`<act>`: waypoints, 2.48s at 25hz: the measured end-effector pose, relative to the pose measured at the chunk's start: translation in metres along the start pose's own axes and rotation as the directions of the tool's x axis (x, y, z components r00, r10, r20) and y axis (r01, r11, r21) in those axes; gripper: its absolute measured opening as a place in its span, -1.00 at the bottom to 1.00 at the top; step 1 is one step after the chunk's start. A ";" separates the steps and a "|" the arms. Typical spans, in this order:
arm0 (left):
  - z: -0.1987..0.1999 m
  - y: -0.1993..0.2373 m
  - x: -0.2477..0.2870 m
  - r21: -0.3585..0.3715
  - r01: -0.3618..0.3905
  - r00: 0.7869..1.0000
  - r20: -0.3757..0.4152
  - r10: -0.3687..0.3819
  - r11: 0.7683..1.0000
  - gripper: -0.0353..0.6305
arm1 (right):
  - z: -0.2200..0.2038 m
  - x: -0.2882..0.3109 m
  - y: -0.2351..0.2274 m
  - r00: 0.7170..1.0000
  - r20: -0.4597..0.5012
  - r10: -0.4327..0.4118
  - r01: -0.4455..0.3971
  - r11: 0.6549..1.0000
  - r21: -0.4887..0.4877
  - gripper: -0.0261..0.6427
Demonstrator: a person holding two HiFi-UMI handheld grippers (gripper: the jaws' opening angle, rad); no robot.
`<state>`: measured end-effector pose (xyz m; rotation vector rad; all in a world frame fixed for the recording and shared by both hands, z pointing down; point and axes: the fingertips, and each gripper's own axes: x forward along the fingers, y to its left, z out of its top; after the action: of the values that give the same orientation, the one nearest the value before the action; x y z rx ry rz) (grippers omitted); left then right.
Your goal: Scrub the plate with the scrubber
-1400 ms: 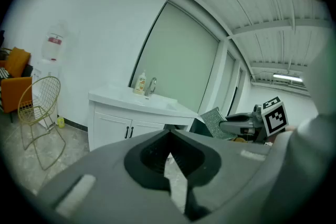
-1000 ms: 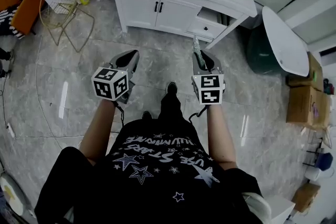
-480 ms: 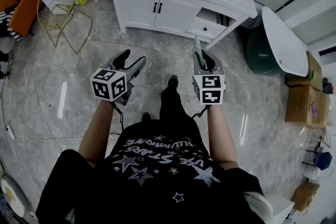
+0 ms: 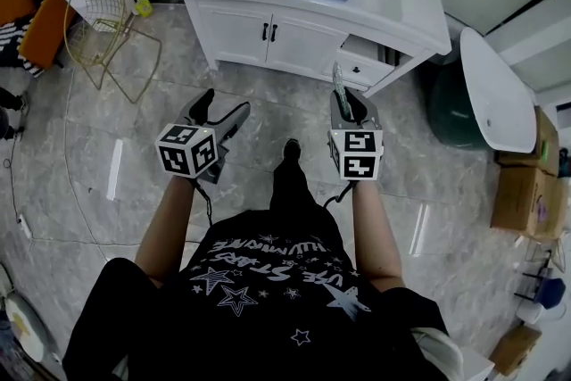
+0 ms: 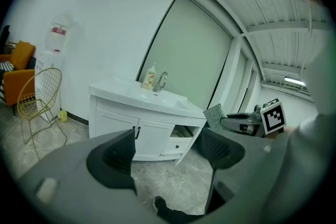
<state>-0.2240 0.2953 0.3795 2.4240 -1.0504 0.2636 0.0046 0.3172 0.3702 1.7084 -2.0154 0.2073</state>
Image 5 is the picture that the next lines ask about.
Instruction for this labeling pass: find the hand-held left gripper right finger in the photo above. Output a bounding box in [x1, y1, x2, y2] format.
[201, 126, 246, 215]

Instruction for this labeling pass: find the orange armchair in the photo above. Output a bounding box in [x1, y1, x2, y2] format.
[0, 40, 36, 116]

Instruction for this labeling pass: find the cream pump soap bottle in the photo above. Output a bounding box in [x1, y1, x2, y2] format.
[141, 62, 158, 91]

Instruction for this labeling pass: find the ceiling tube light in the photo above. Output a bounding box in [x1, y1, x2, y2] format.
[282, 76, 307, 88]

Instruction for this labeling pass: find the white sink cabinet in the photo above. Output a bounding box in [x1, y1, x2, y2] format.
[88, 76, 207, 166]

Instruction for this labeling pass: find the frosted glass panel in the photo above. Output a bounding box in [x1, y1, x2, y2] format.
[135, 0, 234, 111]

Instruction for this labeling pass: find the person's black shoe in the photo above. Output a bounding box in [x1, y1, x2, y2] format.
[152, 196, 167, 213]

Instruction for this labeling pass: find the black white striped cushion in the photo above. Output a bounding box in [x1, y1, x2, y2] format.
[0, 60, 17, 103]

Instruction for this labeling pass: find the person's white shirt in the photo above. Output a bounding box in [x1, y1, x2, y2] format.
[258, 57, 336, 224]

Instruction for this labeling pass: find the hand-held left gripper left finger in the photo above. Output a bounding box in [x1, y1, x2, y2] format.
[86, 128, 137, 190]

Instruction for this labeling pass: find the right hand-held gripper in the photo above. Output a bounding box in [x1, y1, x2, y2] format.
[219, 98, 288, 138]

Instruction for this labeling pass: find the chrome faucet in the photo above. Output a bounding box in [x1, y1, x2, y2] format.
[153, 71, 169, 93]

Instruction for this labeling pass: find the gold wire chair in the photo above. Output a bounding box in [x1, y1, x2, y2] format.
[16, 67, 68, 161]

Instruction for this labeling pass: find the silver mesh scrubber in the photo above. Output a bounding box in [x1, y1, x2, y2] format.
[202, 103, 228, 131]

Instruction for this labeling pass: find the white water dispenser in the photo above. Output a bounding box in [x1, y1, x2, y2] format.
[34, 50, 65, 122]

